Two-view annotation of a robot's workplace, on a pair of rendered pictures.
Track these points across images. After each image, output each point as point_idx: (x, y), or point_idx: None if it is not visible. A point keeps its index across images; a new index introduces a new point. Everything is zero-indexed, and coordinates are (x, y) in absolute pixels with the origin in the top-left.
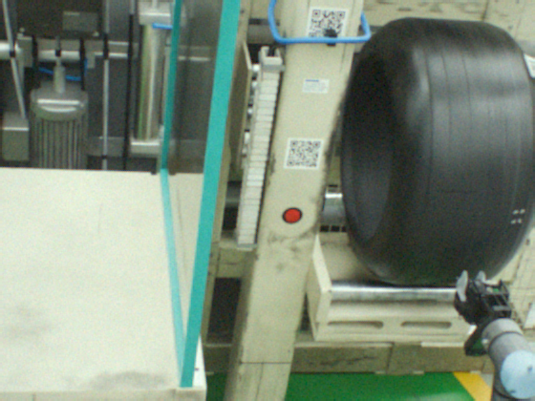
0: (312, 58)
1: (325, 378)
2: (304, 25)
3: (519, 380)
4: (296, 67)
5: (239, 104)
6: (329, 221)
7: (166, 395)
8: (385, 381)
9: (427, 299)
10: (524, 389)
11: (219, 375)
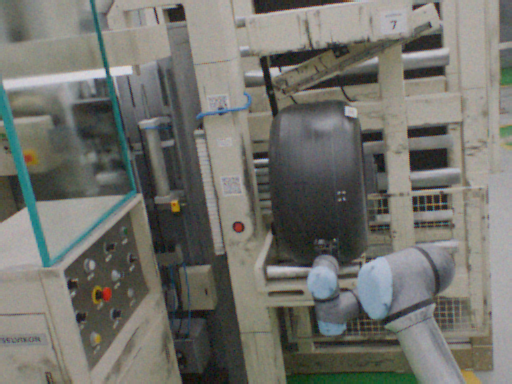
0: (217, 126)
1: (362, 375)
2: (206, 107)
3: (313, 283)
4: (210, 132)
5: None
6: None
7: (38, 274)
8: (402, 376)
9: None
10: (319, 290)
11: (294, 375)
